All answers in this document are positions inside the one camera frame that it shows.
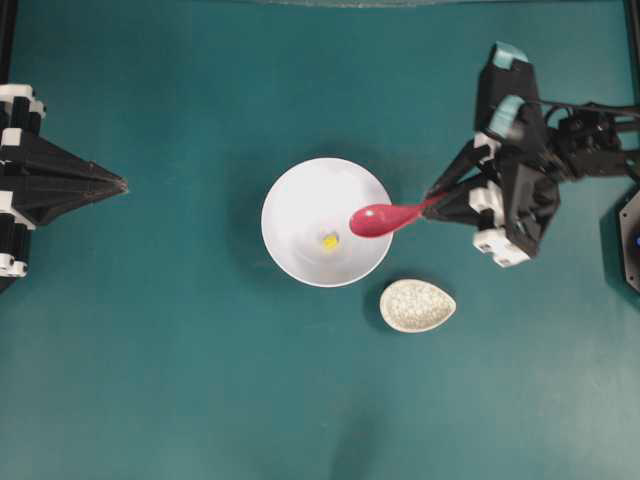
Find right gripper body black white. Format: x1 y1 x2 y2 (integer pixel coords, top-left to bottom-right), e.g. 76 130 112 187
469 129 560 269

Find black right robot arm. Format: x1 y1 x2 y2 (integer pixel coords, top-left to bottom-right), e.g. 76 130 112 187
422 101 639 268

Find black left frame rail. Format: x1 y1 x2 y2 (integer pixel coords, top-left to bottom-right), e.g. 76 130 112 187
0 0 18 84

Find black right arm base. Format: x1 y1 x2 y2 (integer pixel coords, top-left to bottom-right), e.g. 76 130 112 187
617 189 639 293

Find black frame rail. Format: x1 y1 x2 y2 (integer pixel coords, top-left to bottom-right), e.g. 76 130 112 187
0 0 18 84
624 0 640 105

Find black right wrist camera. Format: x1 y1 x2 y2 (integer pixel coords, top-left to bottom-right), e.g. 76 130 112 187
474 42 548 151

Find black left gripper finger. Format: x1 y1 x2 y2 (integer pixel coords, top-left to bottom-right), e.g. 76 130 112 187
1 177 128 229
1 128 123 185

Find white round bowl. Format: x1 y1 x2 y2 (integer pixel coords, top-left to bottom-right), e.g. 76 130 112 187
261 158 393 288

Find black right frame rail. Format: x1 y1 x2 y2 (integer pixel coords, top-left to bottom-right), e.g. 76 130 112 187
624 0 640 105

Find yellow hexagonal prism block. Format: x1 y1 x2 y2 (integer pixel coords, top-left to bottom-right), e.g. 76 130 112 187
321 233 340 252

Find pink plastic spoon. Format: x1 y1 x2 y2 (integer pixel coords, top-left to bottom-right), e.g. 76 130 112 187
349 192 448 238

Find speckled ceramic spoon rest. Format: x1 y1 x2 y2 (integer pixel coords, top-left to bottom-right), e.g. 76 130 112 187
379 279 457 333

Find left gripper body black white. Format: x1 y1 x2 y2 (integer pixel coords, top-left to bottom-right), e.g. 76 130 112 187
0 83 47 277

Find green mat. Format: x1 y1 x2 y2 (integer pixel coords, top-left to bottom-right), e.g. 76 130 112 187
1 1 639 479

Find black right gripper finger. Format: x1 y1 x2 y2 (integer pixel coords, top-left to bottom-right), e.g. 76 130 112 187
426 140 491 198
422 174 494 231

